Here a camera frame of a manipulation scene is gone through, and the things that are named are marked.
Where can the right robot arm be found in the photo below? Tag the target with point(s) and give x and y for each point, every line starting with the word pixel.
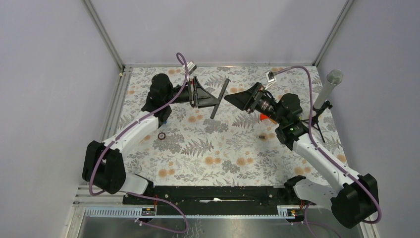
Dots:
pixel 351 197

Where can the white cable duct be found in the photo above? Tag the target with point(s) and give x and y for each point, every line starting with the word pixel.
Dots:
pixel 276 212

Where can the black microphone tripod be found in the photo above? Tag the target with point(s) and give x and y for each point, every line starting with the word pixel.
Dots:
pixel 315 118

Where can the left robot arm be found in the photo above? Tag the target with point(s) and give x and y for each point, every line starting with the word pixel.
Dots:
pixel 104 167

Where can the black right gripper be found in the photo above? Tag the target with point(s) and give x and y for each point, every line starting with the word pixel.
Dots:
pixel 242 99

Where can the black remote control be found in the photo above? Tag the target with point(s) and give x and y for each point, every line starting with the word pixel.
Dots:
pixel 220 97

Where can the silver microphone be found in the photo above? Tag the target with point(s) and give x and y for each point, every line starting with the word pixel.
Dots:
pixel 333 79

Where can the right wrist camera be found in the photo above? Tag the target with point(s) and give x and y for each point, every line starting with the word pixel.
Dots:
pixel 270 79

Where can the red block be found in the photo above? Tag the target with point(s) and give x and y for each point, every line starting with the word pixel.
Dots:
pixel 263 117

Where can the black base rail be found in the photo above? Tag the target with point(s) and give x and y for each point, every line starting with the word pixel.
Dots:
pixel 218 198

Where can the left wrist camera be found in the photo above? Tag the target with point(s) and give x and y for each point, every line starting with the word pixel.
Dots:
pixel 191 67

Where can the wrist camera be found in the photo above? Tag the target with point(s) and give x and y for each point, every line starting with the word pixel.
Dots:
pixel 270 79
pixel 191 67

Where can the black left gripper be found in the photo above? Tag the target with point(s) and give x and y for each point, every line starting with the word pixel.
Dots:
pixel 200 97

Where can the brown poker chip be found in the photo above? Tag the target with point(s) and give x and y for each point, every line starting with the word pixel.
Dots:
pixel 161 136

